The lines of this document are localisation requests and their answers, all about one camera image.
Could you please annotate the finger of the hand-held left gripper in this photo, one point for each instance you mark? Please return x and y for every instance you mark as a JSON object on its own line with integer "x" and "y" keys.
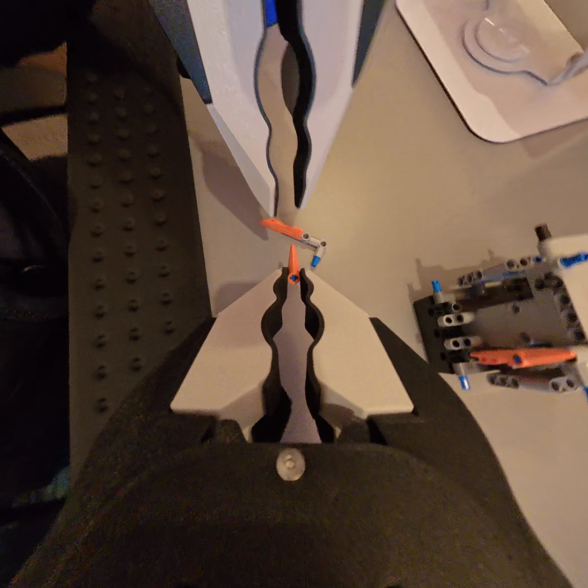
{"x": 229, "y": 69}
{"x": 330, "y": 69}

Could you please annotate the white book stand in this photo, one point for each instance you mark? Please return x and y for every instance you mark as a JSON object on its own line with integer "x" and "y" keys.
{"x": 505, "y": 92}

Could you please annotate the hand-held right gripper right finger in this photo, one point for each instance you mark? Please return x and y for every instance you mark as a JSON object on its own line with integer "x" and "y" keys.
{"x": 358, "y": 367}

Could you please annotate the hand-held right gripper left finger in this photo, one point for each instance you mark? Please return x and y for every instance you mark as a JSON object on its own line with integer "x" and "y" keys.
{"x": 220, "y": 367}

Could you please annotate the orange pointed plastic piece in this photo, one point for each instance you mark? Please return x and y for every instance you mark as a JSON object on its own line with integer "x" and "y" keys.
{"x": 293, "y": 262}
{"x": 280, "y": 226}

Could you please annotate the black dimpled panel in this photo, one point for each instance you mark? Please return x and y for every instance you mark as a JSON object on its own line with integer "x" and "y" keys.
{"x": 128, "y": 229}

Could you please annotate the toy building-block model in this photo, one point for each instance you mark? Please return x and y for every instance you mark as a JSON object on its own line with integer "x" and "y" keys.
{"x": 505, "y": 321}

